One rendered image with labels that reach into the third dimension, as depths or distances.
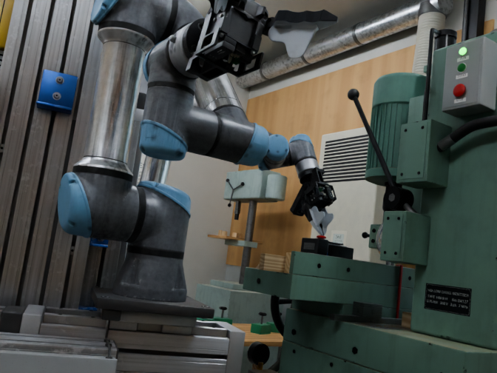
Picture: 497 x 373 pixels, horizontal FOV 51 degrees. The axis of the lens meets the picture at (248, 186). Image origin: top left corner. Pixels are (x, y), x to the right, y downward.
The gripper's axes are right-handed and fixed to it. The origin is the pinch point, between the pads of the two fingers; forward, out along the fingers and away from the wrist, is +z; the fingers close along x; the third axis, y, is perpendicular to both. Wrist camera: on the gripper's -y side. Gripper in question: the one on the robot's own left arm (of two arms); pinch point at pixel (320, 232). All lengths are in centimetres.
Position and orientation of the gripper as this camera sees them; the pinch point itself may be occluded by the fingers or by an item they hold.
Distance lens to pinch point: 159.9
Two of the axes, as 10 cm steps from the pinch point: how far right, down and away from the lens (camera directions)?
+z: 1.7, 8.3, -5.4
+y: 5.4, -5.3, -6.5
